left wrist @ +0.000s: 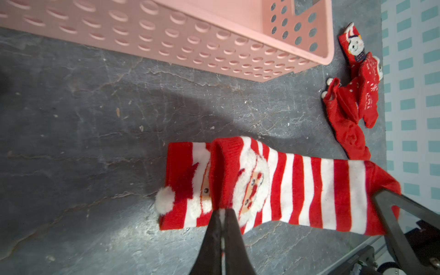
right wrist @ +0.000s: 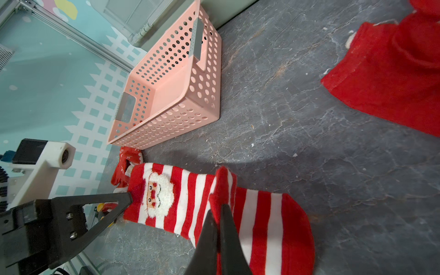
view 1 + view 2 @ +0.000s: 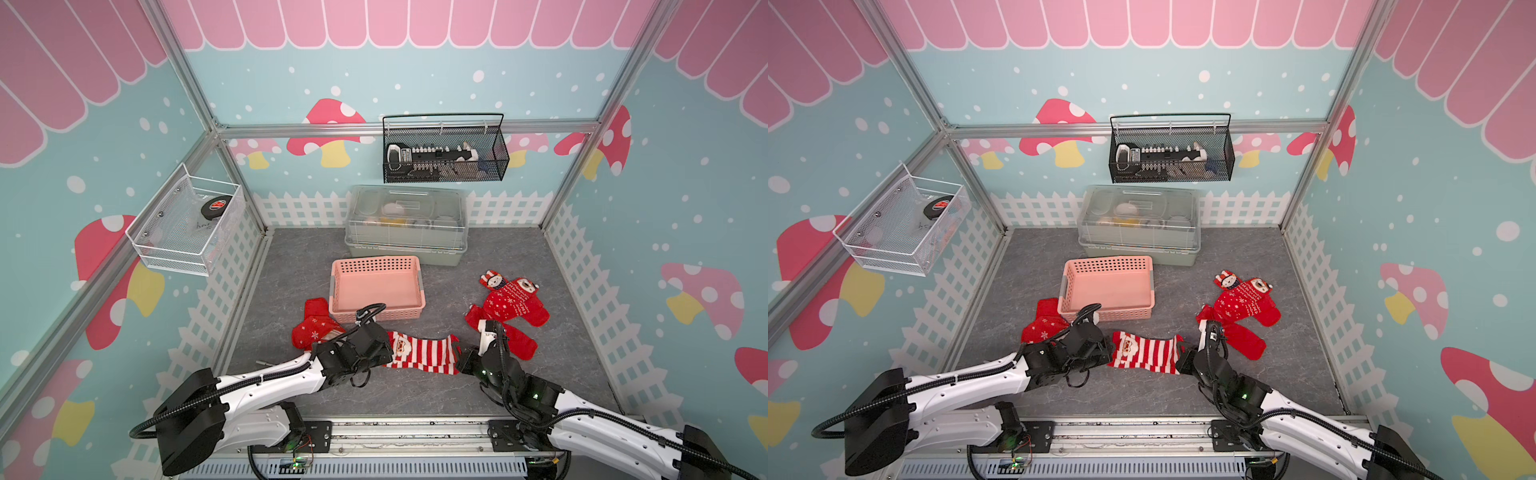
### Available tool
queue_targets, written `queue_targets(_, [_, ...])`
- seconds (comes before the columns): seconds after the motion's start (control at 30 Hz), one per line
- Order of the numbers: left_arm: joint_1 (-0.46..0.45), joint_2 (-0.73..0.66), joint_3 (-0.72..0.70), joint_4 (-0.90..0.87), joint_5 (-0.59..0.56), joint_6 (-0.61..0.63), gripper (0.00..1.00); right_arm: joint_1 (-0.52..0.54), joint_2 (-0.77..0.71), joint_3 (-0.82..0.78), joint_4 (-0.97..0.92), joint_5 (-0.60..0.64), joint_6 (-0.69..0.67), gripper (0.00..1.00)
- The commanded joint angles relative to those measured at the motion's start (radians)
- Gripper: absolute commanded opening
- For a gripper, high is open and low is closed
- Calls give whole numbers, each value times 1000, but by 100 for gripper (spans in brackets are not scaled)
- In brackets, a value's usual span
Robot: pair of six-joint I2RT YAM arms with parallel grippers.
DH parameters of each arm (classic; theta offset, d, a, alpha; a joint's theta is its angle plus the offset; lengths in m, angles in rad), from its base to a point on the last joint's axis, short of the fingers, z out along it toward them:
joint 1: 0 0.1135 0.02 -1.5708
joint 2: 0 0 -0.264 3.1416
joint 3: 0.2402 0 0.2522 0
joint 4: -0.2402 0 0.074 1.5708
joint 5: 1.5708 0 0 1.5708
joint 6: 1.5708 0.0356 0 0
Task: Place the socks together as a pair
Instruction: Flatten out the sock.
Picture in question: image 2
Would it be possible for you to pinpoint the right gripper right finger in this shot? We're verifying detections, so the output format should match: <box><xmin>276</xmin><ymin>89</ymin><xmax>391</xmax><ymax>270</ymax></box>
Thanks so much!
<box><xmin>220</xmin><ymin>204</ymin><xmax>252</xmax><ymax>275</ymax></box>

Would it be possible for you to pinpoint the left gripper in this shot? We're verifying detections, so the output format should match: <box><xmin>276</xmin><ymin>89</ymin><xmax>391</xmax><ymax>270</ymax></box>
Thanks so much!
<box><xmin>1</xmin><ymin>192</ymin><xmax>132</xmax><ymax>275</ymax></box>

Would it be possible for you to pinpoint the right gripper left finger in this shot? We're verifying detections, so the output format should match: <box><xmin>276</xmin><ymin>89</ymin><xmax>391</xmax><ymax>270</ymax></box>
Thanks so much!
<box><xmin>184</xmin><ymin>210</ymin><xmax>218</xmax><ymax>275</ymax></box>

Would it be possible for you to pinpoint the red white striped santa sock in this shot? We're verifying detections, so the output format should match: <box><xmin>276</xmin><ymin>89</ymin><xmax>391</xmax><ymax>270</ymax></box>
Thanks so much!
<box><xmin>123</xmin><ymin>163</ymin><xmax>315</xmax><ymax>275</ymax></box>

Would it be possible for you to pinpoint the red snowflake santa sock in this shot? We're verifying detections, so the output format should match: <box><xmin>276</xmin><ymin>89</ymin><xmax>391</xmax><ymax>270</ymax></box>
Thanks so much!
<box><xmin>111</xmin><ymin>147</ymin><xmax>144</xmax><ymax>193</ymax></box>

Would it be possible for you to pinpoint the red snowman sock pair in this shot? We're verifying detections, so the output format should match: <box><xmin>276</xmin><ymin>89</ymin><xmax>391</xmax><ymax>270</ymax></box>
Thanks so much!
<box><xmin>321</xmin><ymin>1</ymin><xmax>440</xmax><ymax>136</ymax></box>

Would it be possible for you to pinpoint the pink perforated plastic basket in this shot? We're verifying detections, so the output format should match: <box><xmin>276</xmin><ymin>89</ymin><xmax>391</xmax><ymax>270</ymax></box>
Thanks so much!
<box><xmin>108</xmin><ymin>1</ymin><xmax>222</xmax><ymax>150</ymax></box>

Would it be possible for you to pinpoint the clear lidded storage box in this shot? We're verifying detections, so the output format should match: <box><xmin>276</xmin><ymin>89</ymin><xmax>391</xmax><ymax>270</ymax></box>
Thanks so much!
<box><xmin>91</xmin><ymin>0</ymin><xmax>254</xmax><ymax>51</ymax></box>

